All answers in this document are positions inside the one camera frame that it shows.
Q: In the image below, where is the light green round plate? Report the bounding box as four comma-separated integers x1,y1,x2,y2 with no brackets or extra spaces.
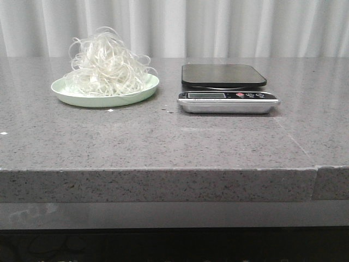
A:
51,74,159,108

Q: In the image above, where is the black silver kitchen scale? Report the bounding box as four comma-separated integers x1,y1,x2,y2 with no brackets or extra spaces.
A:
178,64,280,114

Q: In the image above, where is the white vermicelli noodle bundle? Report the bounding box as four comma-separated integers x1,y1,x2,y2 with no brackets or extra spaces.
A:
63,26,157,97

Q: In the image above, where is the white pleated curtain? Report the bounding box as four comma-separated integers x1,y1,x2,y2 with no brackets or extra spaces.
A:
1,1,348,58

